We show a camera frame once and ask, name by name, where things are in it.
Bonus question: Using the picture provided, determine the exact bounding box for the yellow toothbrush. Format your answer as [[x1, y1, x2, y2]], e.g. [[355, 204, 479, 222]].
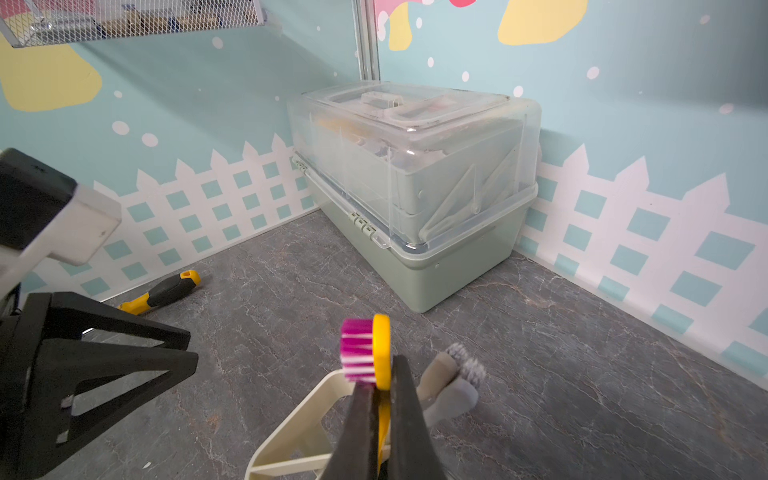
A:
[[340, 314, 392, 468]]

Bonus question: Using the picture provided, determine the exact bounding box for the yellow black screwdriver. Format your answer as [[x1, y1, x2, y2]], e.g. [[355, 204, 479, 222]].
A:
[[119, 270, 201, 315]]

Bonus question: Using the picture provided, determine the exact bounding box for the white wire wall basket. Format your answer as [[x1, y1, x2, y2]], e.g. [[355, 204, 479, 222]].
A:
[[1, 0, 267, 48]]

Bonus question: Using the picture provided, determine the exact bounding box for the beige toothbrush holder rack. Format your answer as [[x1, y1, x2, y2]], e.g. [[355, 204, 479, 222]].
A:
[[245, 370, 353, 479]]

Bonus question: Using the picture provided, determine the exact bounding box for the grey toothbrush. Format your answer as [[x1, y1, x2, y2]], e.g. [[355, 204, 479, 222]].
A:
[[424, 358, 486, 428]]

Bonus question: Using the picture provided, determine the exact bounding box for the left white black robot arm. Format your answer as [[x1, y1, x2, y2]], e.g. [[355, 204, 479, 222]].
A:
[[1, 148, 200, 479]]

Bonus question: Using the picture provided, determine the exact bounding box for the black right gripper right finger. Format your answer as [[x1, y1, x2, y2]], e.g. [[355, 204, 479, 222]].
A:
[[388, 355, 447, 480]]

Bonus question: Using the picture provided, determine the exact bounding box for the beige toothbrush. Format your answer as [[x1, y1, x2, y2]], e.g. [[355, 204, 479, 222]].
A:
[[417, 342, 469, 409]]

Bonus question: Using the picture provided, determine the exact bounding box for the green storage box clear lid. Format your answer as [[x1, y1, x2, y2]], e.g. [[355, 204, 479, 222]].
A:
[[287, 81, 542, 313]]

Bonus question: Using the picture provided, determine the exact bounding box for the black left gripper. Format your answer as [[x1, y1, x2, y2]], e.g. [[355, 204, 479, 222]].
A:
[[1, 285, 199, 479]]

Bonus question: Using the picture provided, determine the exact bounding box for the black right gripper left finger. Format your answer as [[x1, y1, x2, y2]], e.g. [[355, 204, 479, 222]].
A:
[[321, 383, 380, 480]]

